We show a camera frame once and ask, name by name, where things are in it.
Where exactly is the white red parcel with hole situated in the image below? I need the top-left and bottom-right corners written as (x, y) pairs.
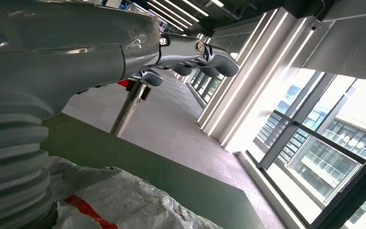
top-left (45, 156), bottom-right (224, 229)

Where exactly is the white pillar with light strips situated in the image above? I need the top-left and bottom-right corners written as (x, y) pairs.
top-left (197, 8), bottom-right (317, 148)

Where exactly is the silver metal post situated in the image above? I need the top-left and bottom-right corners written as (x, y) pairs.
top-left (110, 79), bottom-right (153, 137)

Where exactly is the dark framed window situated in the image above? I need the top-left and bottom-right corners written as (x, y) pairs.
top-left (227, 68), bottom-right (366, 229)

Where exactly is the long ceiling light strip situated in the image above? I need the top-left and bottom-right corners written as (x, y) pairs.
top-left (183, 0), bottom-right (210, 17)
top-left (147, 1), bottom-right (185, 32)
top-left (152, 0), bottom-right (193, 27)

